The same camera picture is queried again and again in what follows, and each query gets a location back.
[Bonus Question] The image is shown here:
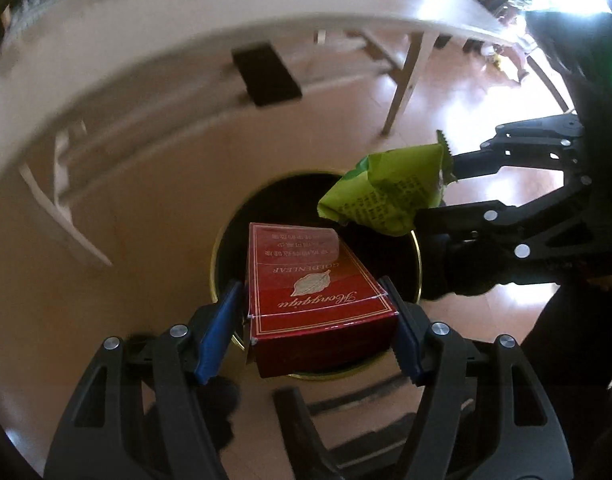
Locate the red cigarette box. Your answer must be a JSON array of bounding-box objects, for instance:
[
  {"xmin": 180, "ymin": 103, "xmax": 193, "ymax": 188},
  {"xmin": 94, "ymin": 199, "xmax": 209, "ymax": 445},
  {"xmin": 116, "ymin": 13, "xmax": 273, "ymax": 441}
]
[{"xmin": 246, "ymin": 221, "xmax": 399, "ymax": 380}]

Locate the green snack packet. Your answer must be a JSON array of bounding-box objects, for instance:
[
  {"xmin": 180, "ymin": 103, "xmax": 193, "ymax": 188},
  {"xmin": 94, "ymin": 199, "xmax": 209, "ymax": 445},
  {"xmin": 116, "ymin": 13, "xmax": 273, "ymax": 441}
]
[{"xmin": 317, "ymin": 130, "xmax": 459, "ymax": 237}]

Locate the light wooden table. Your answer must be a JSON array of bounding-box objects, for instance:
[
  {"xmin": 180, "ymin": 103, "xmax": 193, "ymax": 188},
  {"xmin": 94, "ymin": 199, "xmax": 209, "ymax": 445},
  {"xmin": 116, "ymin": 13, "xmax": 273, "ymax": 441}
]
[{"xmin": 0, "ymin": 0, "xmax": 542, "ymax": 271}]

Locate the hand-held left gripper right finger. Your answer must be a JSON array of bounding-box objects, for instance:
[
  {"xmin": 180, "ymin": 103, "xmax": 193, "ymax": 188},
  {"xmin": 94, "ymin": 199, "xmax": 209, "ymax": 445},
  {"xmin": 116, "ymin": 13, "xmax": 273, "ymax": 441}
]
[{"xmin": 378, "ymin": 276, "xmax": 574, "ymax": 480}]

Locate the black phone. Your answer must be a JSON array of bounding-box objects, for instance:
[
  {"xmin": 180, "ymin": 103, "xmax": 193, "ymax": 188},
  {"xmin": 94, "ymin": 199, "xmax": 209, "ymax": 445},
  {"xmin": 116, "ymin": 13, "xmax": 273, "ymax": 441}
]
[{"xmin": 232, "ymin": 42, "xmax": 303, "ymax": 107}]

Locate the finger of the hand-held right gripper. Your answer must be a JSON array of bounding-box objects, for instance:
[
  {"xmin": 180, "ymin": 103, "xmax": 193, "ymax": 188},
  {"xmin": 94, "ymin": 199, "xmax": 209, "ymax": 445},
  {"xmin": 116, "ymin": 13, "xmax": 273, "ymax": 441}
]
[
  {"xmin": 448, "ymin": 112, "xmax": 594, "ymax": 186},
  {"xmin": 416, "ymin": 180, "xmax": 594, "ymax": 261}
]

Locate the person's dark trouser leg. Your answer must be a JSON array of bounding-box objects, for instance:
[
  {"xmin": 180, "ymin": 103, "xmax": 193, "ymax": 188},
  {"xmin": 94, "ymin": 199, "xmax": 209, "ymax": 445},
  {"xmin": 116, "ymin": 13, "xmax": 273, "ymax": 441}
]
[{"xmin": 521, "ymin": 270, "xmax": 612, "ymax": 391}]

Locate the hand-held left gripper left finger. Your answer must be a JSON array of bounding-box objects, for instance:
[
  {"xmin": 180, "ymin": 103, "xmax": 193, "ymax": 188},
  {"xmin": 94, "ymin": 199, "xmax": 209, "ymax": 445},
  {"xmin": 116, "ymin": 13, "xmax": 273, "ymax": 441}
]
[{"xmin": 43, "ymin": 280, "xmax": 247, "ymax": 480}]

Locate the person's black shoe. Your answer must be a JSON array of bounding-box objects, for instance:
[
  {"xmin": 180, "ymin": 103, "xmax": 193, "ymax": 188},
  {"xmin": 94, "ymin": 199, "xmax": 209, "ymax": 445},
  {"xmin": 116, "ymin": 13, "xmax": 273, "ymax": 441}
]
[{"xmin": 421, "ymin": 232, "xmax": 502, "ymax": 301}]

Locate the black bin with gold rim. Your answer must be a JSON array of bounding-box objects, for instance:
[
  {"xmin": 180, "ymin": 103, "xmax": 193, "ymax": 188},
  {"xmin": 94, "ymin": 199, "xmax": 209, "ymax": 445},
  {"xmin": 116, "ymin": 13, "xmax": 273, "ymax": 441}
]
[{"xmin": 209, "ymin": 171, "xmax": 425, "ymax": 382}]

